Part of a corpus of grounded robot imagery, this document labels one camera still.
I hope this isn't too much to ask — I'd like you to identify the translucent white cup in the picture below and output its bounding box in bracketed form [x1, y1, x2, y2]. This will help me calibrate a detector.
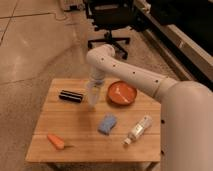
[86, 81, 101, 107]

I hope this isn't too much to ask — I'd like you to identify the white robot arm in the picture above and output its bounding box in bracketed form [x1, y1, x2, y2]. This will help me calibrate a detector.
[86, 44, 213, 171]

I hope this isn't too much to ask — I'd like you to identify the orange ceramic bowl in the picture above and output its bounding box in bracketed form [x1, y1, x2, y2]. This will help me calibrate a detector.
[107, 81, 137, 105]

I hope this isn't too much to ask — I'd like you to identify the blue sponge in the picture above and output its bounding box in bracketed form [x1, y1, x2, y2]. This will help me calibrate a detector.
[98, 115, 117, 135]

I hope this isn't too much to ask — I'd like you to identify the black rectangular case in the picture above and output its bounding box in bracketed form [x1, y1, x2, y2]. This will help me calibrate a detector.
[59, 90, 83, 103]

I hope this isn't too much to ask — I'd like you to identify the wooden table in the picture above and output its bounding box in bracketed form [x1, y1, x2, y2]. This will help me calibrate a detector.
[26, 79, 160, 163]

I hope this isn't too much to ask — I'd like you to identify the clear plastic bottle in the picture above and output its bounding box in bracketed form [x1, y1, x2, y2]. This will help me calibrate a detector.
[124, 115, 152, 145]

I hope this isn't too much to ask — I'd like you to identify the black office chair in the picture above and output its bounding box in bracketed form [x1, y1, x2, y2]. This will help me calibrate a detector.
[83, 0, 134, 59]

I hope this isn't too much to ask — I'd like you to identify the orange toy carrot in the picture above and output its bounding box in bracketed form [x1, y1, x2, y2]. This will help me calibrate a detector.
[47, 134, 70, 150]

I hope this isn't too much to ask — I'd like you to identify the long workbench with rail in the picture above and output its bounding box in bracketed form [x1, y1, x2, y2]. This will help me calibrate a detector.
[133, 0, 213, 90]

